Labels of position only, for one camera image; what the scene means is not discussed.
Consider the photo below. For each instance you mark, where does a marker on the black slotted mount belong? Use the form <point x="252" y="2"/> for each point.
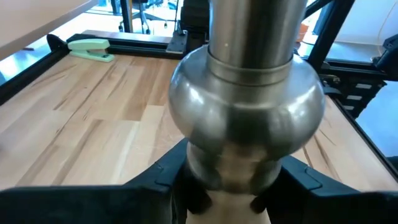
<point x="351" y="90"/>

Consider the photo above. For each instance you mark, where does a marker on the small orange object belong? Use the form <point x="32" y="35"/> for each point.
<point x="301" y="32"/>

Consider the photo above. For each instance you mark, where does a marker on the black camera housing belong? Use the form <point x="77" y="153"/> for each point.
<point x="388" y="59"/>

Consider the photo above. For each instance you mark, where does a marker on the stainless steel bottle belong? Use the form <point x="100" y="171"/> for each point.
<point x="245" y="109"/>

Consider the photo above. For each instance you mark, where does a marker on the long light wooden plank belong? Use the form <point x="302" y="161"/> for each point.
<point x="31" y="21"/>

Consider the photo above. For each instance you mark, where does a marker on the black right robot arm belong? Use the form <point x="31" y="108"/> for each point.
<point x="194" y="25"/>

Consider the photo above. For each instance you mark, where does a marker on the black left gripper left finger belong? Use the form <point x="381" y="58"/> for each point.
<point x="93" y="205"/>

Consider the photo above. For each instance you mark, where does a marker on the black office chair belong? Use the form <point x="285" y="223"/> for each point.
<point x="141" y="12"/>

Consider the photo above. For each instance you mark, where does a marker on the mint green stapler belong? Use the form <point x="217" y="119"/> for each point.
<point x="90" y="45"/>

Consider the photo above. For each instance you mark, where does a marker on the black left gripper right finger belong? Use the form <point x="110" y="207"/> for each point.
<point x="326" y="208"/>

